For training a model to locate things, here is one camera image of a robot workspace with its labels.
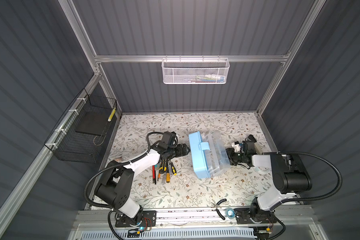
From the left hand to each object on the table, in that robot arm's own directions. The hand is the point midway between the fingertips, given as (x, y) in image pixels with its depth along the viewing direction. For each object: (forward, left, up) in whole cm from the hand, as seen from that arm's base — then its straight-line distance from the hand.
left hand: (185, 151), depth 88 cm
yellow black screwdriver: (-7, +8, -7) cm, 13 cm away
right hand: (-1, -24, -7) cm, 25 cm away
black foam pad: (+7, +47, +20) cm, 52 cm away
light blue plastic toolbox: (-6, -13, +6) cm, 15 cm away
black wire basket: (0, +52, +19) cm, 55 cm away
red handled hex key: (-10, +19, -9) cm, 23 cm away
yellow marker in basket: (+14, +40, +19) cm, 47 cm away
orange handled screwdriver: (-11, +11, -8) cm, 17 cm away
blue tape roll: (-32, -21, -9) cm, 39 cm away
